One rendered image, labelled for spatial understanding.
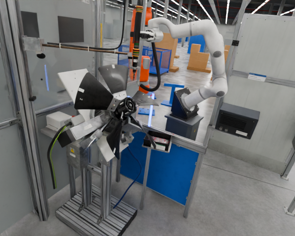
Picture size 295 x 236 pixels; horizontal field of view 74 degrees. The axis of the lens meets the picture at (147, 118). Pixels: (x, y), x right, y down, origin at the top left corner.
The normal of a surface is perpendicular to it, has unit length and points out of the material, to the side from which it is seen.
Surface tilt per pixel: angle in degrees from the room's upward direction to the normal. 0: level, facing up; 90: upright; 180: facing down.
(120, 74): 40
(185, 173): 90
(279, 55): 89
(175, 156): 90
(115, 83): 46
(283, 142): 90
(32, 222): 0
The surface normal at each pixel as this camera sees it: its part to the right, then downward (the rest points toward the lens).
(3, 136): 0.87, 0.29
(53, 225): 0.11, -0.90
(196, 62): -0.31, 0.37
